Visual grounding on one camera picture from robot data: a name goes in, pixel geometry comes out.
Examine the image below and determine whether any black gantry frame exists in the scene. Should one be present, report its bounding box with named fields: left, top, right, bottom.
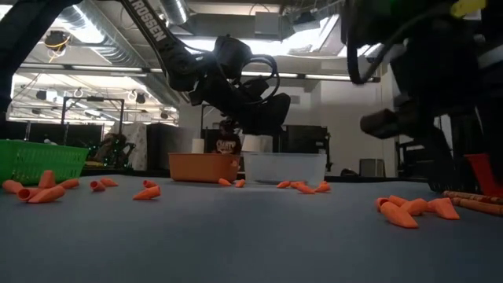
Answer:
left=200, top=102, right=227, bottom=137

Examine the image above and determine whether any grey metal ceiling duct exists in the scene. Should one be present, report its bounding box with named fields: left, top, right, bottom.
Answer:
left=318, top=0, right=347, bottom=58

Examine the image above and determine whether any clear plastic bin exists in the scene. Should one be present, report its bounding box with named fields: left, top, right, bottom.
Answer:
left=242, top=153, right=329, bottom=186

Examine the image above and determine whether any person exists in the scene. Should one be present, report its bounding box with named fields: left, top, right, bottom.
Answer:
left=214, top=119, right=243, bottom=155
left=94, top=132, right=137, bottom=170

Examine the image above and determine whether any grey trash can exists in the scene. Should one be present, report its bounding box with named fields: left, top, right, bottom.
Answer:
left=358, top=158, right=387, bottom=178

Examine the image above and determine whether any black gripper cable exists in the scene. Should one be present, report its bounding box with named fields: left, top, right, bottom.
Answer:
left=340, top=0, right=457, bottom=86
left=235, top=54, right=281, bottom=106

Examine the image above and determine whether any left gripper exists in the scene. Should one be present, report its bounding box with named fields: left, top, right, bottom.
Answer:
left=188, top=34, right=292, bottom=137

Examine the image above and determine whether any black covered cabinet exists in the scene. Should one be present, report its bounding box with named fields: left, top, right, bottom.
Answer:
left=146, top=123, right=202, bottom=171

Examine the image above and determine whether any black stand frame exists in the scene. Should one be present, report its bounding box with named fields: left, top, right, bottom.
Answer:
left=60, top=96, right=127, bottom=137

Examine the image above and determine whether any white lampshade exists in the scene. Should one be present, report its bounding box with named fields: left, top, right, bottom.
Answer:
left=240, top=134, right=274, bottom=153

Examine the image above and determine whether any black equipment cabinet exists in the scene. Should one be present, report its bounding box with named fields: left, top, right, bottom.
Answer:
left=279, top=124, right=332, bottom=172

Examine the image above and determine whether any red mesh basket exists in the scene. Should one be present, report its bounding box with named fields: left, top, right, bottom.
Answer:
left=464, top=153, right=503, bottom=197

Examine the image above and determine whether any yellow cable reel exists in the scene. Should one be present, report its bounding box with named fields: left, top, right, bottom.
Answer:
left=42, top=30, right=72, bottom=64

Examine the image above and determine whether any ribbed ceiling duct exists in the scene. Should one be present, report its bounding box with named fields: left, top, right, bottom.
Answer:
left=58, top=0, right=190, bottom=108

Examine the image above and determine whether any black shelf unit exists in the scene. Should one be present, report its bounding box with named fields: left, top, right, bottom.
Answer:
left=395, top=139, right=433, bottom=178

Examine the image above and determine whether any ceiling light tube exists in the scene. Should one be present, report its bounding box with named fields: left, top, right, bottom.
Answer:
left=240, top=71, right=300, bottom=79
left=19, top=64, right=164, bottom=76
left=304, top=73, right=353, bottom=83

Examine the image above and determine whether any black metal table frame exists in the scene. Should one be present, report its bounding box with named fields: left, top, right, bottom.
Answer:
left=78, top=167, right=433, bottom=184

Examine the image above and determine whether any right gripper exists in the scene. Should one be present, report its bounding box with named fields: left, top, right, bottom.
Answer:
left=341, top=0, right=480, bottom=162

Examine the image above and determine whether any green mesh basket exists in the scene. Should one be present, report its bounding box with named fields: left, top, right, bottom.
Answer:
left=0, top=139, right=90, bottom=186

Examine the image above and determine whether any orange plastic bin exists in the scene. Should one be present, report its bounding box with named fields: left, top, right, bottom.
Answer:
left=167, top=153, right=241, bottom=184

